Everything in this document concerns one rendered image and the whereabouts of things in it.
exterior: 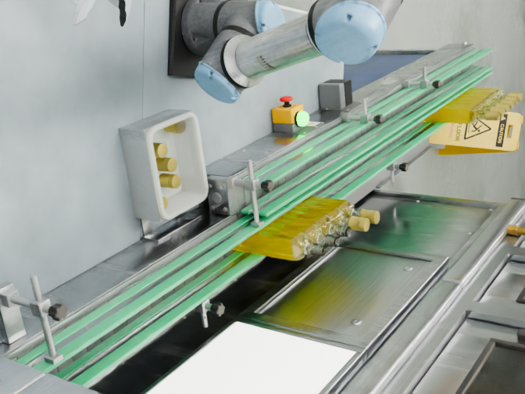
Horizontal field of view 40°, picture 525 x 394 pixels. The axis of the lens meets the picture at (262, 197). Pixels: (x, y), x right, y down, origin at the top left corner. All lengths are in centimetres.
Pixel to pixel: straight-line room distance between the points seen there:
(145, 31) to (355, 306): 80
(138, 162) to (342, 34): 60
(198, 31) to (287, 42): 39
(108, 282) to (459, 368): 75
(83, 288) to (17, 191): 24
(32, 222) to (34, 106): 23
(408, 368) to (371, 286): 32
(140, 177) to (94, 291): 30
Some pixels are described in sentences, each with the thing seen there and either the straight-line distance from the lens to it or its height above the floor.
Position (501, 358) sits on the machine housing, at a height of 155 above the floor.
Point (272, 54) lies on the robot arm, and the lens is 148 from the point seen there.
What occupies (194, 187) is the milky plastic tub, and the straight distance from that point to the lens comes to 179.
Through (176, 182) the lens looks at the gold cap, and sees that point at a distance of 172.
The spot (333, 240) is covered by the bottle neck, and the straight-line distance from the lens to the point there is 172.
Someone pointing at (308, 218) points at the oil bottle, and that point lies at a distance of 180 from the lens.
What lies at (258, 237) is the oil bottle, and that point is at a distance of 174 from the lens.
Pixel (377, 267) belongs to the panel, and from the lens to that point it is 188.
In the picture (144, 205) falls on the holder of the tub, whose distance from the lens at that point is 169.
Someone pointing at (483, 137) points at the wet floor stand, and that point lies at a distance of 512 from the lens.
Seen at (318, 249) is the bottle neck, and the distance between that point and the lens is 168.
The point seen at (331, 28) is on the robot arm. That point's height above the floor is 131.
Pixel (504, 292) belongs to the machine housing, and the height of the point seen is 148.
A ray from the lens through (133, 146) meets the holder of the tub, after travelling 165.
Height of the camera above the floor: 195
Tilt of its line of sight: 34 degrees down
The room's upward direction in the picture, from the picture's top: 97 degrees clockwise
